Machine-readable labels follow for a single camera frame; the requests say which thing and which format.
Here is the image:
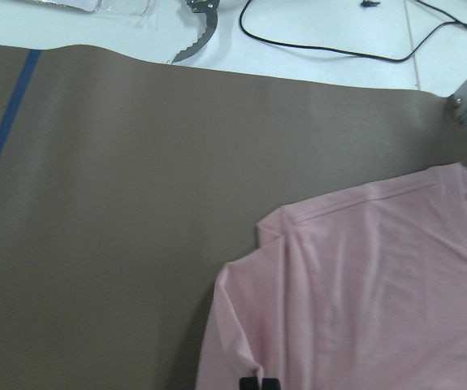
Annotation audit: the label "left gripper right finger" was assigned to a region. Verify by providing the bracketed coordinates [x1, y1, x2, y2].
[261, 378, 279, 390]

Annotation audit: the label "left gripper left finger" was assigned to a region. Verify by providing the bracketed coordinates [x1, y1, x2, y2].
[239, 376, 260, 390]

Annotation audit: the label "pink Snoopy t-shirt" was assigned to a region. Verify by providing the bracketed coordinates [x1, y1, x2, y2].
[196, 163, 467, 389]

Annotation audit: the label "brown table cover sheet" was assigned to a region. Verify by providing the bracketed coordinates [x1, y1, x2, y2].
[0, 45, 467, 389]

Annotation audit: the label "metal serrated claw tool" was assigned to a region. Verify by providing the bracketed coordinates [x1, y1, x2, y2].
[171, 0, 220, 64]

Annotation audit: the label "blue tape grid lines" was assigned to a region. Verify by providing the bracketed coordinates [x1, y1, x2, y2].
[0, 50, 42, 158]

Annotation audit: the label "clear plastic bag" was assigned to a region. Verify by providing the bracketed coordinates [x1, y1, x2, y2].
[34, 0, 162, 16]

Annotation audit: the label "black cable on bench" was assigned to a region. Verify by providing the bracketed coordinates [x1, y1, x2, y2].
[239, 0, 467, 64]

